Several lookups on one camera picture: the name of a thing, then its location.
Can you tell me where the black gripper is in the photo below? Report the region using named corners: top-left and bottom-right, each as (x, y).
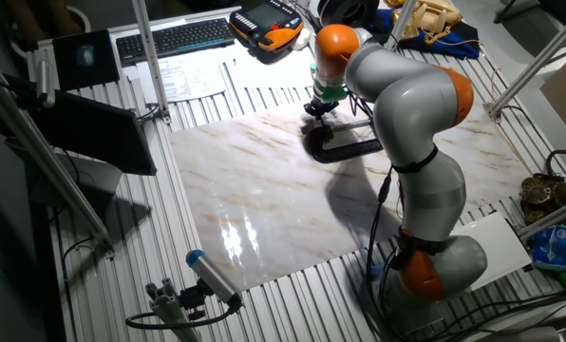
top-left (303, 98), bottom-right (340, 129)

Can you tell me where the black metal C-clamp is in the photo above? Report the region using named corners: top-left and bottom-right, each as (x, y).
top-left (302, 118), bottom-right (384, 165)

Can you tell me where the blank white paper sheet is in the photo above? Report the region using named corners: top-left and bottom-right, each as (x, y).
top-left (225, 45), bottom-right (316, 91)

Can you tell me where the white marble pattern board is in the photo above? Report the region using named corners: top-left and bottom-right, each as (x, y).
top-left (167, 97), bottom-right (534, 292)

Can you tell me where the orange black teach pendant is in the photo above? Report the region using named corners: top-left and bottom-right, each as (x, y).
top-left (228, 0), bottom-right (306, 53)

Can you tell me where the black filament spool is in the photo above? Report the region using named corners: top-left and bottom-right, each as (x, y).
top-left (316, 0), bottom-right (381, 30)

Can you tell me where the printed paper sheet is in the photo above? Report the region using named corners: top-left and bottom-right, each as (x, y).
top-left (135, 55), bottom-right (228, 105)

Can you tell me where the blue cloth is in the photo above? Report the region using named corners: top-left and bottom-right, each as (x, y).
top-left (366, 8), bottom-right (481, 61)

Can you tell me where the black computer keyboard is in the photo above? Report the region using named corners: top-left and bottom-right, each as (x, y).
top-left (115, 17), bottom-right (236, 67)

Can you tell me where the white flat panel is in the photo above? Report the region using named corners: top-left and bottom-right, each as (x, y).
top-left (446, 211), bottom-right (534, 292)

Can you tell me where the black mouse pad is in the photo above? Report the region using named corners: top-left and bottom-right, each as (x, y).
top-left (51, 28), bottom-right (122, 91)

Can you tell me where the black flat monitor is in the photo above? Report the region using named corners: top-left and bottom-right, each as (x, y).
top-left (26, 89), bottom-right (159, 177)

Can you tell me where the ornate brass antique object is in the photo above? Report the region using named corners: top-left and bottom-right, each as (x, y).
top-left (519, 147), bottom-right (566, 228)

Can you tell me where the grey monitor stand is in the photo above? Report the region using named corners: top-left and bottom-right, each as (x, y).
top-left (30, 151), bottom-right (123, 208)

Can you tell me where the short aluminium profile stub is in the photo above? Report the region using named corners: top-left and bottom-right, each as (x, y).
top-left (144, 277), bottom-right (203, 342)

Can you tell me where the blue grey computer mouse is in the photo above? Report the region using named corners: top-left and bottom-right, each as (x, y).
top-left (76, 44), bottom-right (96, 67)

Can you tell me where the blue plastic package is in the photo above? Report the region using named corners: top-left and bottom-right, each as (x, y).
top-left (531, 224), bottom-right (566, 273)

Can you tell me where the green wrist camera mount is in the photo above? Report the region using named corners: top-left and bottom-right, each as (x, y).
top-left (309, 63), bottom-right (349, 103)

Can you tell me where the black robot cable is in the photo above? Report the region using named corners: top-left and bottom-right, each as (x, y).
top-left (362, 165), bottom-right (401, 333)

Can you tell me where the black cable strap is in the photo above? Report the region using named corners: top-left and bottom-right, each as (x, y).
top-left (390, 227), bottom-right (449, 273)
top-left (390, 144), bottom-right (440, 175)

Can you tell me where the aluminium frame post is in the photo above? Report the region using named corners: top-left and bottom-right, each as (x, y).
top-left (518, 194), bottom-right (566, 240)
top-left (382, 0), bottom-right (420, 51)
top-left (489, 2), bottom-right (566, 120)
top-left (0, 66), bottom-right (116, 260)
top-left (130, 0), bottom-right (173, 125)

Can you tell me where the silver camera with blue end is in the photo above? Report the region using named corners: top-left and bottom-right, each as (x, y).
top-left (185, 249), bottom-right (244, 310)

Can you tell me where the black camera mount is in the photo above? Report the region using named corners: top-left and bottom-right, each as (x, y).
top-left (178, 279), bottom-right (213, 322)

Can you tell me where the black camera cable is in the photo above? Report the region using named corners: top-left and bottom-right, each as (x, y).
top-left (124, 303), bottom-right (241, 331)

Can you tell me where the black floor cable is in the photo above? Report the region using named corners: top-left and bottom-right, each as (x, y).
top-left (424, 289), bottom-right (566, 342)

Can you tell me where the silver box camera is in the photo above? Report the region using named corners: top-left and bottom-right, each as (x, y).
top-left (34, 59), bottom-right (57, 109)

